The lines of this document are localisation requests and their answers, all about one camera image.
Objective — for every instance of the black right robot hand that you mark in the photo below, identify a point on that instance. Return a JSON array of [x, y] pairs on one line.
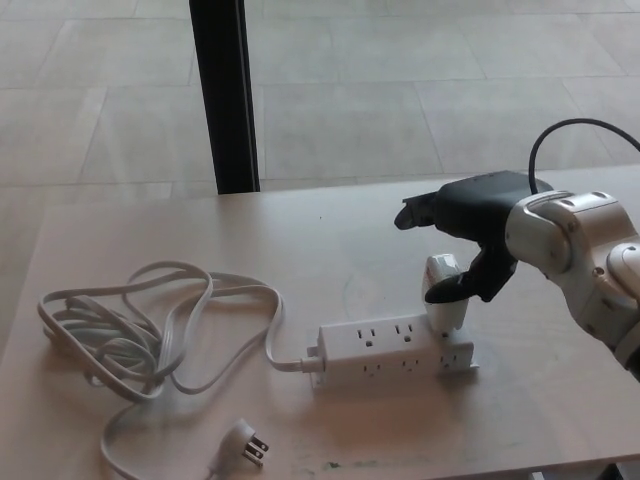
[[475, 205]]

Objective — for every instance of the white charger adapter plug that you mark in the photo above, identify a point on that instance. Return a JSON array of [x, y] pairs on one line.
[[447, 316]]

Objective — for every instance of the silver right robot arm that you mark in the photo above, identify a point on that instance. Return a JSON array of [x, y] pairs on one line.
[[575, 235]]

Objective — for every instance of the grey object under desk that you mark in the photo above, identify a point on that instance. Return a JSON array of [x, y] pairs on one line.
[[626, 473]]

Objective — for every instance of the white multi-outlet power strip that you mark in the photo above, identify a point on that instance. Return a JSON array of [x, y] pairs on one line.
[[380, 350]]

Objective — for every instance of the black vertical post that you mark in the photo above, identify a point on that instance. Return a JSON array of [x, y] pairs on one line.
[[225, 100]]

